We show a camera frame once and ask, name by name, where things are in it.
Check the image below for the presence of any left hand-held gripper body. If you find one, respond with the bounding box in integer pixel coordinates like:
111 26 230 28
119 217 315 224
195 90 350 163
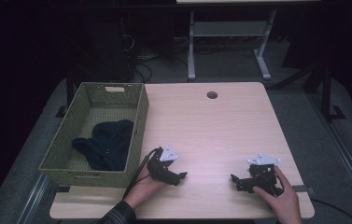
147 144 179 185

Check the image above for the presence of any white metal desk frame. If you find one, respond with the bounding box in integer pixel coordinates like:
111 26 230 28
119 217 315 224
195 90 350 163
187 8 278 82

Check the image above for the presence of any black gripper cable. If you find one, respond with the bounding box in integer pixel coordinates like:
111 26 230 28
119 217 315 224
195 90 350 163
309 198 352 224
121 147 162 201

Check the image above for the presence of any green woven basket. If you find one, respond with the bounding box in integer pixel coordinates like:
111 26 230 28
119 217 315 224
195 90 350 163
38 81 150 189

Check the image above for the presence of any grey tape strip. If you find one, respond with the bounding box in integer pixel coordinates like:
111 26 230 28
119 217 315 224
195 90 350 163
290 184 317 196

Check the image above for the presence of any black stand leg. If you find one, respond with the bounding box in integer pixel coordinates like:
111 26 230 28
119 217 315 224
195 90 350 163
318 63 346 121
54 70 76 119

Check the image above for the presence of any tangle of floor cables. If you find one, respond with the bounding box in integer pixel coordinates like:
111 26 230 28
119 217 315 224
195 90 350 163
123 34 193 84

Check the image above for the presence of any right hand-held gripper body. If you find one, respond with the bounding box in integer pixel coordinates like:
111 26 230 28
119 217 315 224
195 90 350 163
246 152 286 198

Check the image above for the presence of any person's right hand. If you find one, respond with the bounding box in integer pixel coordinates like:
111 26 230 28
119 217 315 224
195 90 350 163
252 165 304 224

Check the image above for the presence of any person's left hand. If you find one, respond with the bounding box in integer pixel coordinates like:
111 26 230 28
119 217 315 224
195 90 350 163
122 163 169 210

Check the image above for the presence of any black computer tower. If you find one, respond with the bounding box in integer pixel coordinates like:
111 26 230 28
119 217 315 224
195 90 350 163
70 18 135 84

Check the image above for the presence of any metal floor rail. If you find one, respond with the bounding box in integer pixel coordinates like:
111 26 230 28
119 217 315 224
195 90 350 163
17 173 52 224
306 92 352 217

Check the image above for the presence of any dark cloth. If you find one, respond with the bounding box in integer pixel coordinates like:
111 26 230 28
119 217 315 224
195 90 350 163
71 119 135 173

